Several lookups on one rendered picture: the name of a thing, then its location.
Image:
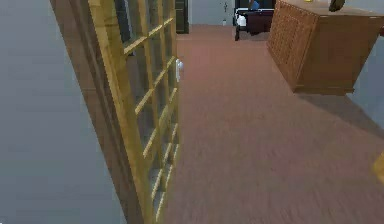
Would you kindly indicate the wooden lattice room door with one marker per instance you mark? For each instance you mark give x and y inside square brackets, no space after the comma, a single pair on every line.
[113,66]

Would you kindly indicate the dark green cupboard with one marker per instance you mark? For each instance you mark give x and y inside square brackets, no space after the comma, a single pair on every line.
[182,16]

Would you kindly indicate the white pillow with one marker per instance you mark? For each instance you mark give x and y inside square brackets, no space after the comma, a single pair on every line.
[241,20]

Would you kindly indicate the blue pillow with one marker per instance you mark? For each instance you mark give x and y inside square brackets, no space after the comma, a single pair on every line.
[254,4]

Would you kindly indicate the brown wooden cabinet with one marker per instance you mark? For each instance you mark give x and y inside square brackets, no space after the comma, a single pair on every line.
[320,46]

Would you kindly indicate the dark brown object on cabinet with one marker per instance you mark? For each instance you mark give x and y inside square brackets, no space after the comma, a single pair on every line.
[336,4]

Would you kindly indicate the yellow wooden furniture corner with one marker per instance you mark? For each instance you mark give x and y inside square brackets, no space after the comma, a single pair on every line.
[379,166]

